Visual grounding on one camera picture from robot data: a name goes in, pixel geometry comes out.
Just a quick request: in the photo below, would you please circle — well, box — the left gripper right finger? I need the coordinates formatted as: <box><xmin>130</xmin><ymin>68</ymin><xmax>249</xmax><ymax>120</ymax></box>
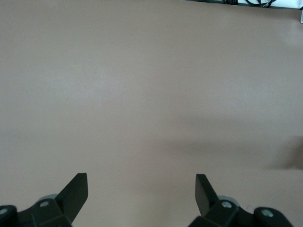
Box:
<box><xmin>189</xmin><ymin>174</ymin><xmax>293</xmax><ymax>227</ymax></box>

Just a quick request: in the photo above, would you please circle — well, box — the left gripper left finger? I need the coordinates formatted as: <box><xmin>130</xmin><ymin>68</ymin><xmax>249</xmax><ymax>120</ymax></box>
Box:
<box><xmin>0</xmin><ymin>173</ymin><xmax>89</xmax><ymax>227</ymax></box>

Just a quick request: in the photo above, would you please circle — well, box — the black cable bundle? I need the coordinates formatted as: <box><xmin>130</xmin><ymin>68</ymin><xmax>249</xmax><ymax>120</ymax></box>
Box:
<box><xmin>221</xmin><ymin>0</ymin><xmax>277</xmax><ymax>8</ymax></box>

